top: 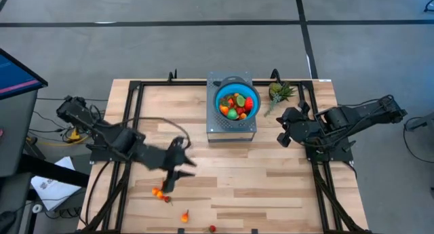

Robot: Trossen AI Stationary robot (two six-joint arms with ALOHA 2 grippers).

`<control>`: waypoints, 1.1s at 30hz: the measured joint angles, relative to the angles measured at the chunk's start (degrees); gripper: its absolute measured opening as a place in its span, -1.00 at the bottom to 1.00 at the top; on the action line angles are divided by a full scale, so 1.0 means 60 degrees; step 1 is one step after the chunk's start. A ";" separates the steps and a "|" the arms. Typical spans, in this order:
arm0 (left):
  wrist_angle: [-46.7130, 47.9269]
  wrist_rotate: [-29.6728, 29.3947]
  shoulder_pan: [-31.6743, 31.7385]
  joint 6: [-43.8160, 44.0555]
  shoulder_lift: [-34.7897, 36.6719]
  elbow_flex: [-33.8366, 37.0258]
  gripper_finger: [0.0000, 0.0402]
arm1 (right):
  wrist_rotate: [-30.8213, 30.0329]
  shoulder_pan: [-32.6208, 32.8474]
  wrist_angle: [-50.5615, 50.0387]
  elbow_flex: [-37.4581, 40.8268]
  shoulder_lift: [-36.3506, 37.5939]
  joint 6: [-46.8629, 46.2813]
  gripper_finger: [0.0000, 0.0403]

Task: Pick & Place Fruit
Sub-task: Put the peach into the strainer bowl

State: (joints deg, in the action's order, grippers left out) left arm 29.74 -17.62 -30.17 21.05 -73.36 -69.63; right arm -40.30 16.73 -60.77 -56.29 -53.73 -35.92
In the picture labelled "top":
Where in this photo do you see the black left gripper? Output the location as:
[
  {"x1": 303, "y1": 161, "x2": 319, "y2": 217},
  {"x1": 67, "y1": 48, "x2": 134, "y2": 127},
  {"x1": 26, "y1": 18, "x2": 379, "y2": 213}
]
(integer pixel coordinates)
[{"x1": 157, "y1": 137, "x2": 197, "y2": 193}]

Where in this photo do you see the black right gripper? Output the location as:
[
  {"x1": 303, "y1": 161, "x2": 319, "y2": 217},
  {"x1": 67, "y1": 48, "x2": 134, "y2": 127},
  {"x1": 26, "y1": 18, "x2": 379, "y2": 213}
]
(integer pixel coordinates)
[{"x1": 276, "y1": 101, "x2": 318, "y2": 147}]

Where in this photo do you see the blue collapsible colander grey rim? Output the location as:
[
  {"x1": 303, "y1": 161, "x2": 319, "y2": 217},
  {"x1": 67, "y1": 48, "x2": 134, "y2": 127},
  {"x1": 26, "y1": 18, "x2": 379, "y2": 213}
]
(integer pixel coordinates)
[{"x1": 213, "y1": 76, "x2": 262, "y2": 129}]

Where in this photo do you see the grey perforated metal stand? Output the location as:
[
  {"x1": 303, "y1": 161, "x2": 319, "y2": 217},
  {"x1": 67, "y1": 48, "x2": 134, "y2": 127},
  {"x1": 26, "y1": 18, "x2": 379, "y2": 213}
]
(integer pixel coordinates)
[{"x1": 205, "y1": 71, "x2": 258, "y2": 142}]

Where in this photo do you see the white paper sheet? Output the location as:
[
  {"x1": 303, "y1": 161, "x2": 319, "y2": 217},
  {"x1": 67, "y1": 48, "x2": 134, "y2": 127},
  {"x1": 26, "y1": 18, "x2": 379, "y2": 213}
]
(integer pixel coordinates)
[{"x1": 30, "y1": 155, "x2": 82, "y2": 212}]

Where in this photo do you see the grey cabinet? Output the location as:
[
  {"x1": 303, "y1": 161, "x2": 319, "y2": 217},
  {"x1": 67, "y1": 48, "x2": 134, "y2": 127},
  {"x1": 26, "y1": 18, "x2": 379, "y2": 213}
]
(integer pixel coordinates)
[{"x1": 0, "y1": 90, "x2": 39, "y2": 178}]

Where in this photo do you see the blue screen monitor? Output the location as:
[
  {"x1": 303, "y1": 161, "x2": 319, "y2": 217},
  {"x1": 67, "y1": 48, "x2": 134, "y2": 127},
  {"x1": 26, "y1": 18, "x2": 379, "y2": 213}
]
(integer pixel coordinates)
[{"x1": 0, "y1": 47, "x2": 49, "y2": 101}]

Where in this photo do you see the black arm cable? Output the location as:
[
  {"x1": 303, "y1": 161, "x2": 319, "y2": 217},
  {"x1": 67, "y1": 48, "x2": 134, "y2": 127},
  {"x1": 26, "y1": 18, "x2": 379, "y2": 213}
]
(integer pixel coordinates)
[{"x1": 111, "y1": 117, "x2": 193, "y2": 150}]

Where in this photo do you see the black table frame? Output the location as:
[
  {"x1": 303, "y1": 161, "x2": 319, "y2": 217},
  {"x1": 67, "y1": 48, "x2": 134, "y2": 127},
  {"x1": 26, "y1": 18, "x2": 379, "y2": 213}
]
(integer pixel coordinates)
[{"x1": 81, "y1": 78, "x2": 366, "y2": 234}]

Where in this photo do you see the yellow cable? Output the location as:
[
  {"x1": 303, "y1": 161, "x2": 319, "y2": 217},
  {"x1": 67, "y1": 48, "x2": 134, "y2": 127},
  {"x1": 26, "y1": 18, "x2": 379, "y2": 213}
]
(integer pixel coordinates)
[{"x1": 26, "y1": 127, "x2": 87, "y2": 147}]

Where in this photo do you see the black floor cable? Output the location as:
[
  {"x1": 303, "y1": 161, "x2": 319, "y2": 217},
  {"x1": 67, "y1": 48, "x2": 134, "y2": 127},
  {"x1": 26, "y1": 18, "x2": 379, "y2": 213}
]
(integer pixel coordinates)
[{"x1": 402, "y1": 117, "x2": 434, "y2": 164}]

